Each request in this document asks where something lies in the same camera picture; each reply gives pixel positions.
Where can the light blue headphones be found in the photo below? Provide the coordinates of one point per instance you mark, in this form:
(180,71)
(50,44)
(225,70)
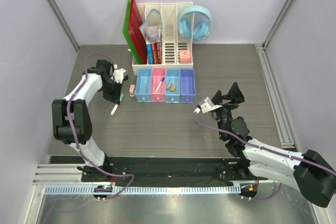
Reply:
(194,22)

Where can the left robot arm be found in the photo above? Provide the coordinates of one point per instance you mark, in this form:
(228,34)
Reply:
(71,120)

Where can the clear zip pouch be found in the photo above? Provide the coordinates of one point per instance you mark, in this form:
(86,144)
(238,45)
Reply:
(151,28)

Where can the pink cube box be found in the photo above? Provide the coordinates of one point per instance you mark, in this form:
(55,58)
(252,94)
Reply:
(185,56)

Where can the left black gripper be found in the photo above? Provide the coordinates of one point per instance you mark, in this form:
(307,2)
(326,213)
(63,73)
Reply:
(115,97)

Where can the green red folder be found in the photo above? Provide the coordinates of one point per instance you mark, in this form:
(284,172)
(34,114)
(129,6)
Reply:
(132,33)

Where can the green white marker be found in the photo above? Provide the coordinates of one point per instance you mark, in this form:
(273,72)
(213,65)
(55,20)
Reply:
(116,105)

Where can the beige long eraser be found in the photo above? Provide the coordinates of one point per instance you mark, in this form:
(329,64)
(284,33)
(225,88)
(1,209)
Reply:
(169,85)

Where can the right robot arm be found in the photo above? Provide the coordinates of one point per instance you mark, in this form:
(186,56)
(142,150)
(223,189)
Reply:
(306,172)

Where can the pink drawer bin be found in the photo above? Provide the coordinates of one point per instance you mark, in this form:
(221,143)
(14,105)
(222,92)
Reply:
(157,74)

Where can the light blue drawer bin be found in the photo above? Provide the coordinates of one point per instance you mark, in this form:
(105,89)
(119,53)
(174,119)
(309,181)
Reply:
(143,85)

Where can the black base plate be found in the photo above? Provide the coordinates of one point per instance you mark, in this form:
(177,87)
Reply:
(180,172)

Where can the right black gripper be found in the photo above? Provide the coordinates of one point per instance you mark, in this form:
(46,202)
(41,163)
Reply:
(235,94)

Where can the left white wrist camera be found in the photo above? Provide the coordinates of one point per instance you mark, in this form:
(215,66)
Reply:
(118,75)

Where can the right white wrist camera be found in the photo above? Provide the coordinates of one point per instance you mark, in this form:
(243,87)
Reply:
(206,106)

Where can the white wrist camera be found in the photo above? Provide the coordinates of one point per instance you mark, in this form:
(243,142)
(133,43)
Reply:
(118,75)
(206,106)

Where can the white file organizer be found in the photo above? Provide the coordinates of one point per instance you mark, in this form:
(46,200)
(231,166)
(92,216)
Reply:
(172,41)

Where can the white slotted cable duct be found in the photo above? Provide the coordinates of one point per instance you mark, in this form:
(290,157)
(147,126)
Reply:
(105,190)

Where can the pink stapler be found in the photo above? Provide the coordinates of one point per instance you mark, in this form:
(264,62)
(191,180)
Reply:
(132,90)

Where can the blue white marker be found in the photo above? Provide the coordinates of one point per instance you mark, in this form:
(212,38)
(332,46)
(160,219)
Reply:
(159,85)

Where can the purple drawer bin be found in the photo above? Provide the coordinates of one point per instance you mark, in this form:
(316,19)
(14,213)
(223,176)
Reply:
(187,88)

